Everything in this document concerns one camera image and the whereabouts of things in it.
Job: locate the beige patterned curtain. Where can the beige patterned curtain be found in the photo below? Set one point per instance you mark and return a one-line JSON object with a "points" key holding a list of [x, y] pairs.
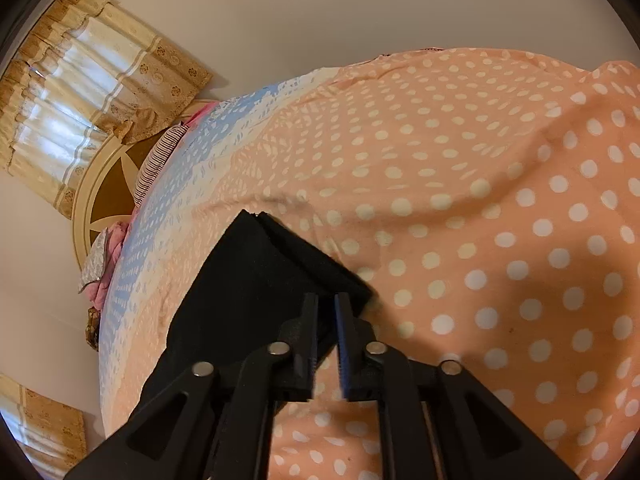
{"points": [[75, 85], [45, 420]]}

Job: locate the striped pillow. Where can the striped pillow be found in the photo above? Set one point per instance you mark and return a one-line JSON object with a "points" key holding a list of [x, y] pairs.
{"points": [[160, 155]]}

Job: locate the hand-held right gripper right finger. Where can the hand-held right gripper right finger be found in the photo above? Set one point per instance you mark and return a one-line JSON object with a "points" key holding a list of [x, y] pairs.
{"points": [[343, 340]]}

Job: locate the black pants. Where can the black pants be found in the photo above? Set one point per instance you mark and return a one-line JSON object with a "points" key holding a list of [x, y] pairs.
{"points": [[250, 285]]}

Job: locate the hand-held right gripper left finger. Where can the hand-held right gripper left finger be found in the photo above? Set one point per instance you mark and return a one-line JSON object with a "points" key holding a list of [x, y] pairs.
{"points": [[312, 332]]}

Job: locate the grey patterned pillow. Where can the grey patterned pillow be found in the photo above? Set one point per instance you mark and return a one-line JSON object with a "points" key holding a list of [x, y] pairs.
{"points": [[95, 260]]}

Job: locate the pink cloth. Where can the pink cloth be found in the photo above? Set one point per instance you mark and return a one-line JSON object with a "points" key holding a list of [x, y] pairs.
{"points": [[114, 252]]}

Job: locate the peach polka-dot bed sheet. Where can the peach polka-dot bed sheet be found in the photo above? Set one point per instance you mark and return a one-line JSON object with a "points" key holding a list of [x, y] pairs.
{"points": [[450, 210]]}

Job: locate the cream and brown headboard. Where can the cream and brown headboard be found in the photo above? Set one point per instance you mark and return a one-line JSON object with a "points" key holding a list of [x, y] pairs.
{"points": [[107, 185]]}

